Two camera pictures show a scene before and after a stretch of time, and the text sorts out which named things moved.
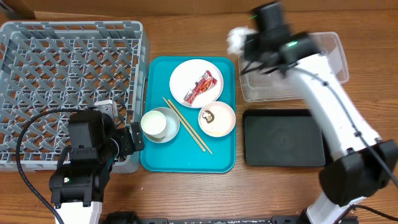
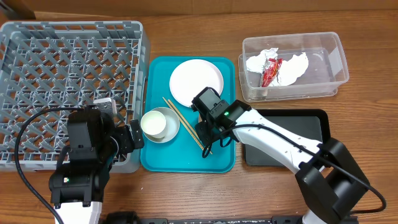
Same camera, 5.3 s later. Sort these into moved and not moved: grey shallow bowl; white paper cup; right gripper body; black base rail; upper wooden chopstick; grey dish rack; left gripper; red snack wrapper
Moved: right gripper body; red snack wrapper
Not moved: black base rail; white paper cup; upper wooden chopstick; left gripper; grey dish rack; grey shallow bowl
